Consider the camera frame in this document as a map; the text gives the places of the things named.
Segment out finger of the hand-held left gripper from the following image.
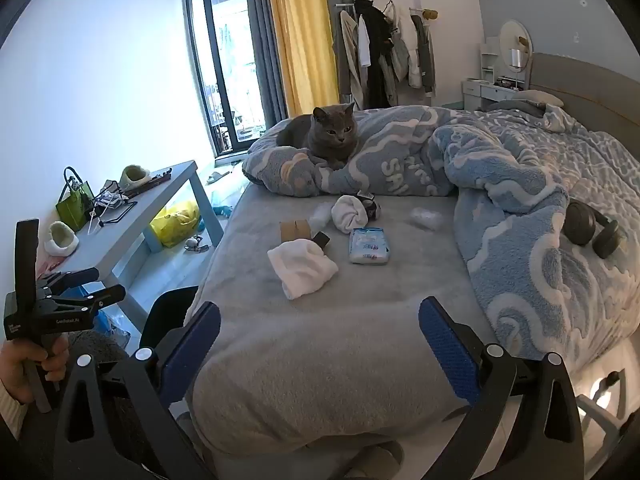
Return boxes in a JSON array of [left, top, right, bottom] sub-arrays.
[[37, 267, 101, 293], [50, 284, 127, 317]]

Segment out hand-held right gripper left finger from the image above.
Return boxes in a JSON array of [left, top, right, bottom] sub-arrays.
[[54, 301, 222, 480]]

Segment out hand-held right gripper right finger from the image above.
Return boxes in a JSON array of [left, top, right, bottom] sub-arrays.
[[418, 296, 586, 480]]

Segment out black waste bin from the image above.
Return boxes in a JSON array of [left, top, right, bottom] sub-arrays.
[[145, 285, 201, 361]]

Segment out white plastic wrapper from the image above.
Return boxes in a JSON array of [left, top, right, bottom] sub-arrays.
[[306, 203, 337, 228]]

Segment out person's left forearm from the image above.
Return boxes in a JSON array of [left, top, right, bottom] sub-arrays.
[[0, 377, 28, 443]]

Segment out person's left hand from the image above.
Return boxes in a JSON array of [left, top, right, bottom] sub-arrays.
[[0, 332, 71, 406]]

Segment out blue printed bag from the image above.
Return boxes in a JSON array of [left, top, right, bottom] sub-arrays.
[[75, 287, 132, 348]]

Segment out white slipper near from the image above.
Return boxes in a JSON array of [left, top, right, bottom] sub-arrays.
[[44, 221, 80, 257]]

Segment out dark grey fuzzy cloth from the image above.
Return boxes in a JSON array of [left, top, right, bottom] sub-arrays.
[[67, 331, 132, 376]]

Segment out green handbag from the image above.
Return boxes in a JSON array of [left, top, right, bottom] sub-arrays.
[[55, 166, 96, 231]]

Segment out light blue table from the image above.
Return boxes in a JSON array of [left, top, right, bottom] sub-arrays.
[[50, 160, 225, 321]]

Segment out yellow plastic bag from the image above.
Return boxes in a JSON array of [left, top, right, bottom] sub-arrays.
[[150, 200, 202, 248]]

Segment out white slipper far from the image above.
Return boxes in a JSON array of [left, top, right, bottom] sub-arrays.
[[119, 164, 151, 188]]

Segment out dark wooden stick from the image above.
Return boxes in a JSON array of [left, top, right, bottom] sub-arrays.
[[125, 167, 173, 198]]

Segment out bed with grey fleece sheet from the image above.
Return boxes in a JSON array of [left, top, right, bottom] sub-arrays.
[[187, 105, 640, 461]]

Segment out blue and white tissue packet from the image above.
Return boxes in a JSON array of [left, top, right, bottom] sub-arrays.
[[348, 227, 391, 265]]

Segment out white folded cloth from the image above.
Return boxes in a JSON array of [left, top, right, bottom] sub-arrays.
[[267, 240, 339, 301]]

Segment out clear bubble wrap piece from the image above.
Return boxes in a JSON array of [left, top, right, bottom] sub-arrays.
[[409, 207, 443, 228]]

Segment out brown cardboard piece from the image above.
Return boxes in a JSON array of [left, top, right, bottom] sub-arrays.
[[280, 219, 312, 246]]

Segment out rolled white sock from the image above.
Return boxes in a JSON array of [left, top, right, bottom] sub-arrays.
[[331, 195, 373, 235]]

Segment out blue patterned fleece blanket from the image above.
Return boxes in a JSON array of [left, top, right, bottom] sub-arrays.
[[242, 102, 640, 376]]

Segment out dark grey headphones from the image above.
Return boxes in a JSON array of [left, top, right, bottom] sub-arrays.
[[562, 200, 623, 260]]

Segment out grey cat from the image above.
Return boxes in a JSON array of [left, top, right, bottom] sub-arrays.
[[274, 101, 361, 170]]

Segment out white vanity dresser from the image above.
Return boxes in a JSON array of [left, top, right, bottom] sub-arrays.
[[461, 42, 533, 111]]

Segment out sliding glass door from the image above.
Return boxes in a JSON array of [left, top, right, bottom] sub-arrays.
[[182, 0, 266, 158]]

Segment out grey pillow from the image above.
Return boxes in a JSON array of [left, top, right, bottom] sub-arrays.
[[515, 89, 565, 108]]

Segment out grey padded headboard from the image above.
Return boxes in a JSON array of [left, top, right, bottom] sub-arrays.
[[527, 52, 640, 161]]

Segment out row of hanging clothes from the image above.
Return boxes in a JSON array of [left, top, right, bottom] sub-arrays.
[[332, 0, 438, 110]]

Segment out round vanity mirror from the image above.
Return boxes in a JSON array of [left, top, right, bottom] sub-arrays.
[[499, 20, 533, 78]]

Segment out yellow curtain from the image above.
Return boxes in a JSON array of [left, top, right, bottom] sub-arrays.
[[264, 0, 341, 118]]

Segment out black wire stand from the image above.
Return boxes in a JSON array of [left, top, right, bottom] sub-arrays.
[[92, 180, 138, 224]]

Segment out white metal frame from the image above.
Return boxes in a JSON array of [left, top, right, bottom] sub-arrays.
[[575, 367, 628, 441]]

